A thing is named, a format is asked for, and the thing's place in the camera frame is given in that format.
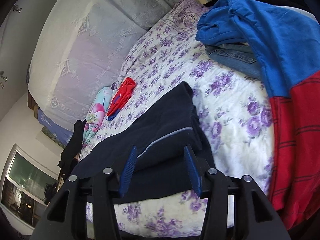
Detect dark navy pants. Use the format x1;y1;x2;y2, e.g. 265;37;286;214
72;81;214;204

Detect black garment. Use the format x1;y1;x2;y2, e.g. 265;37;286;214
43;120;86;205

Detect blue patterned pillow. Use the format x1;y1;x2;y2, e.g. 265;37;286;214
37;108;73;146

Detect turquoise floral folded blanket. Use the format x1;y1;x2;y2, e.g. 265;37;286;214
82;87;113;145

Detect red and blue small garment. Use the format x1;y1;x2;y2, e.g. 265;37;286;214
106;77;137;121

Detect blue denim jeans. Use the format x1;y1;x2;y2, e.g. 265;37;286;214
205;43;262;81

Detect blue and red hoodie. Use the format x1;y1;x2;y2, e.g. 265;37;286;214
196;0;319;229

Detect white lace bed cover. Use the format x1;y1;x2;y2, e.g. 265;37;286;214
28;0;180;131

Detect window with white frame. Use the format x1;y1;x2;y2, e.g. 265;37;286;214
1;144;58;229

